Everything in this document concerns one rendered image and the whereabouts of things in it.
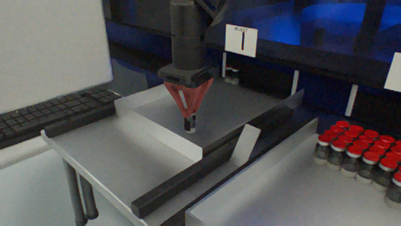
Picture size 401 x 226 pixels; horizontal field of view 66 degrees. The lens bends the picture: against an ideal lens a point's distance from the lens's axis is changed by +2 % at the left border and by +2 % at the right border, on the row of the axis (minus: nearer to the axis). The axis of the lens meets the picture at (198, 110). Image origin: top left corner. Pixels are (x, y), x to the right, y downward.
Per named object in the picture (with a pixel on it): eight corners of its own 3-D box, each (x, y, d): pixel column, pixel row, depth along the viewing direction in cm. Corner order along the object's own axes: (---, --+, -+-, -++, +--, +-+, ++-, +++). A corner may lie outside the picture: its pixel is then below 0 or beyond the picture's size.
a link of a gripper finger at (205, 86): (213, 112, 59) (214, 66, 54) (194, 128, 53) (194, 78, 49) (184, 104, 62) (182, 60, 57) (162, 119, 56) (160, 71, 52)
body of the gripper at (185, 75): (218, 69, 56) (219, 29, 53) (189, 88, 48) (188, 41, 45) (188, 64, 59) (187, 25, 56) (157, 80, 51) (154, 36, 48)
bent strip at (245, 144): (243, 151, 53) (246, 123, 51) (258, 159, 52) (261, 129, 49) (185, 191, 44) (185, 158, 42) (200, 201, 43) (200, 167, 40)
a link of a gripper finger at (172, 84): (214, 111, 59) (215, 65, 55) (195, 126, 53) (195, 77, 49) (185, 104, 62) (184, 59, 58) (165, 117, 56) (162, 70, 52)
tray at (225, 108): (218, 76, 88) (218, 64, 86) (301, 103, 72) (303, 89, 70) (115, 114, 66) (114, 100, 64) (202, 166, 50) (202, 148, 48)
